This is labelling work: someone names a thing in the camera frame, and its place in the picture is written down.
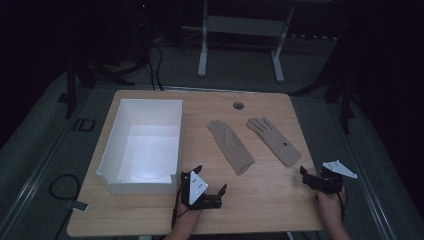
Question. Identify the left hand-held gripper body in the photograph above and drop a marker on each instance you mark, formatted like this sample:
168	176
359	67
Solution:
196	188

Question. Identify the beige glove with dark dot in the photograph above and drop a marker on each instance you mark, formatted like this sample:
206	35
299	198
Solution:
276	141

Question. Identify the grey tape piece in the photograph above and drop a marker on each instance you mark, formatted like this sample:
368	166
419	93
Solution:
78	205

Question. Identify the white desk frame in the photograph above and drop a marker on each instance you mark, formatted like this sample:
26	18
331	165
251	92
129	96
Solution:
243	26

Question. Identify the white rectangular box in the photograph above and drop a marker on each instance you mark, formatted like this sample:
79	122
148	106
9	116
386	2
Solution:
150	150

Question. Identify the plain beige glove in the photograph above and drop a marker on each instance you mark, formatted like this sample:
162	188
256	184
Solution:
231	146

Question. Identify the person's left hand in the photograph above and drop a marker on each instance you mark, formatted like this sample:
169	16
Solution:
188	216

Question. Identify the black metal stand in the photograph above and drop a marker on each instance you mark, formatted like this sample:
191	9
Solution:
346	100
70	90

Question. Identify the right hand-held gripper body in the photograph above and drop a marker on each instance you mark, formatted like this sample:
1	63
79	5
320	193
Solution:
328	183

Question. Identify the grey table grommet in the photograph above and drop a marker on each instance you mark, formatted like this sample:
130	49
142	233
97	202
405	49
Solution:
238	105

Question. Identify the person's right hand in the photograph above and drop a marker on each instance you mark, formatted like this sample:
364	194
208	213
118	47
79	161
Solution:
333	206

